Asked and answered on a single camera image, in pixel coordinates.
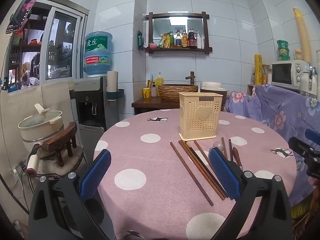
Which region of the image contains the white microwave oven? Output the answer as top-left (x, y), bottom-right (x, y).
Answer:
top-left (271, 60), bottom-right (312, 88)

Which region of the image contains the dark wooden spoon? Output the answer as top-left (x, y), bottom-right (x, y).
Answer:
top-left (232, 147), bottom-right (243, 172)

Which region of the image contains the grey water dispenser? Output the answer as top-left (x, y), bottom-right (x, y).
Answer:
top-left (69, 76), bottom-right (119, 155)

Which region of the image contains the glass storage jar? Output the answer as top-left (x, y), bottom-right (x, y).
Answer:
top-left (262, 64), bottom-right (272, 85)

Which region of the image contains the wooden framed mirror shelf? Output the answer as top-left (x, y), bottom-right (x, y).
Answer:
top-left (144, 12), bottom-right (213, 55)

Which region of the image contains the yellow cling wrap roll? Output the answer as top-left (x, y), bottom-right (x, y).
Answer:
top-left (254, 54), bottom-right (263, 85)

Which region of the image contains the tall yellow cup stack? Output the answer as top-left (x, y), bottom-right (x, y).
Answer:
top-left (293, 7), bottom-right (312, 63)

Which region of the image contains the white paper cup tube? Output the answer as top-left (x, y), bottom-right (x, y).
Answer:
top-left (107, 70), bottom-right (118, 93)

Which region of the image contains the dark wooden cabinet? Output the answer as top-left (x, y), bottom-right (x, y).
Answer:
top-left (132, 97), bottom-right (180, 115)

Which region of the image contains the cream pot with lid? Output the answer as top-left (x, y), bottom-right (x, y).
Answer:
top-left (17, 104), bottom-right (64, 143)

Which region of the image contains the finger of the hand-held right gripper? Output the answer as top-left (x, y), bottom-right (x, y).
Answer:
top-left (304, 128), bottom-right (320, 143)
top-left (288, 137), bottom-right (320, 159)

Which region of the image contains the brown wooden chopstick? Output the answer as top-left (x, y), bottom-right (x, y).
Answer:
top-left (193, 140), bottom-right (213, 168)
top-left (221, 137), bottom-right (228, 160)
top-left (169, 142), bottom-right (215, 206)
top-left (178, 140), bottom-right (225, 200)

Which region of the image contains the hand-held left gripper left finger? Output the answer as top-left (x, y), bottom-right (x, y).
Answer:
top-left (29, 149), bottom-right (112, 240)

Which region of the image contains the yellow seasoning packet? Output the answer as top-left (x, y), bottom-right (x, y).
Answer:
top-left (158, 34), bottom-right (171, 48)

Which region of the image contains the small dark wooden stool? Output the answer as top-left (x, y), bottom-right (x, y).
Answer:
top-left (42, 122), bottom-right (78, 167)

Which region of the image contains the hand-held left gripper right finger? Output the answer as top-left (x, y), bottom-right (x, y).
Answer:
top-left (208, 147), bottom-right (293, 240)

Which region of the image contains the beige perforated utensil holder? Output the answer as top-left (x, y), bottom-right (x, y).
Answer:
top-left (178, 92), bottom-right (223, 141)

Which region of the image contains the dark soy sauce bottle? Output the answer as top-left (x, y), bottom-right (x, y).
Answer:
top-left (187, 28), bottom-right (197, 48)

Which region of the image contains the dark wooden display shelf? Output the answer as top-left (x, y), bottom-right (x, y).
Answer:
top-left (4, 2), bottom-right (50, 92)

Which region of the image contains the white thermos jug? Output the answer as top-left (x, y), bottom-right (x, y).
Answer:
top-left (300, 65), bottom-right (319, 97)

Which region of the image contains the white handheld appliance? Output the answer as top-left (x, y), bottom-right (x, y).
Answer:
top-left (26, 144), bottom-right (42, 176)

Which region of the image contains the blue water jug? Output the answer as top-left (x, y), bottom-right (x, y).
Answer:
top-left (83, 31), bottom-right (113, 78)

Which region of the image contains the woven basket sink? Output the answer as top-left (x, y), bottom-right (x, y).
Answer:
top-left (158, 84), bottom-right (198, 102)

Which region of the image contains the sliding glass window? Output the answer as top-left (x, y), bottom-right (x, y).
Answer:
top-left (45, 5), bottom-right (87, 81)

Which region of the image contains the beige round cushion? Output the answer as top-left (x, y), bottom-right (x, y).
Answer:
top-left (36, 144), bottom-right (85, 178)

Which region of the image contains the blue cup holder tray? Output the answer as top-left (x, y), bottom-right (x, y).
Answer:
top-left (106, 89), bottom-right (125, 101)

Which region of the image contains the pink polka dot tablecloth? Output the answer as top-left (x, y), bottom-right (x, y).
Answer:
top-left (94, 109), bottom-right (300, 240)

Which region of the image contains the purple floral cloth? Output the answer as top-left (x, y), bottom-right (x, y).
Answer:
top-left (225, 84), bottom-right (320, 205)

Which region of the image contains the mounted smartphone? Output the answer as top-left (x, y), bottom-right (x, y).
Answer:
top-left (5, 0), bottom-right (38, 34)

